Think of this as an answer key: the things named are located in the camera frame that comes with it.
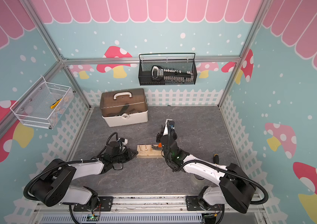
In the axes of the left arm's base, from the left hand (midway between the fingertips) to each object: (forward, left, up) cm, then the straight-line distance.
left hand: (138, 155), depth 89 cm
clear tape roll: (-14, -37, +1) cm, 39 cm away
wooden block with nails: (+3, -5, +1) cm, 6 cm away
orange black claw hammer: (+3, -14, +6) cm, 15 cm away
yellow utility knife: (+14, +44, +30) cm, 55 cm away
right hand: (+9, -15, +20) cm, 27 cm away
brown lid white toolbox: (+28, +11, +16) cm, 34 cm away
